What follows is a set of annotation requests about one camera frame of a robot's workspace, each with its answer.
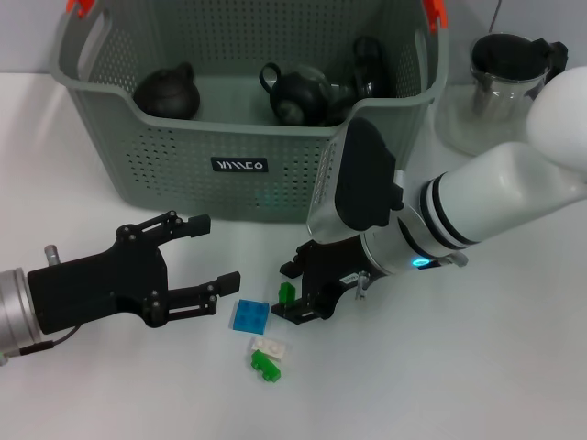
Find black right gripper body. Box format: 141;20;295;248
295;235;382;322

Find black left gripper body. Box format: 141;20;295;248
27;224;170;335

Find blue toy brick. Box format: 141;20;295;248
230;298;271;335

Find grey-green perforated storage bin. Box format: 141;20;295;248
54;0;450;225

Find white studded toy brick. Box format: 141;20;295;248
249;336;294;359

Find black clay teapot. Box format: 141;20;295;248
133;61;203;121

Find glass pitcher with black lid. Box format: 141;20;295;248
435;32;570;156

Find right gripper cable with connector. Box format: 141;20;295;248
354;269;371;303

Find gripper cable with connector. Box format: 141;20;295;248
0;325;80;367
354;269;371;303

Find left gripper cable with connector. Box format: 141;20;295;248
0;325;80;367

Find orange bin handle clip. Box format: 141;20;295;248
422;0;449;36
66;0;97;19

